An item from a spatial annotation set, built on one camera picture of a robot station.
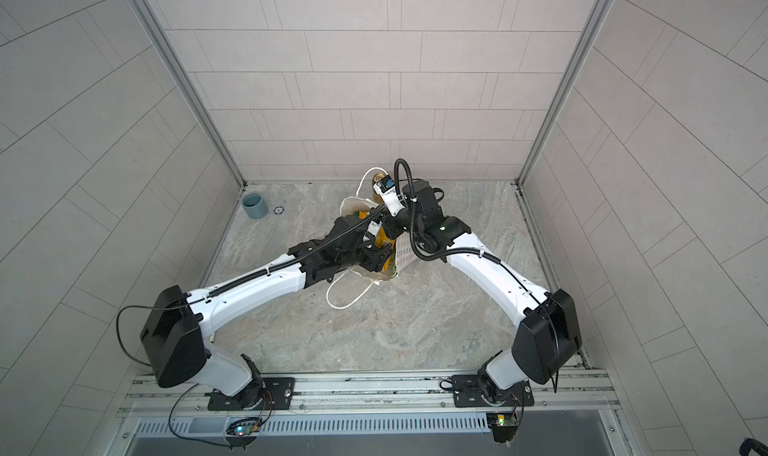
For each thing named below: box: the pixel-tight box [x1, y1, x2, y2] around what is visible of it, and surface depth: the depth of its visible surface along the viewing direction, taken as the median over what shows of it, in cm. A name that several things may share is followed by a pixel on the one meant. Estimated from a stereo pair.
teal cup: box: [242, 193, 269, 219], surface depth 106 cm
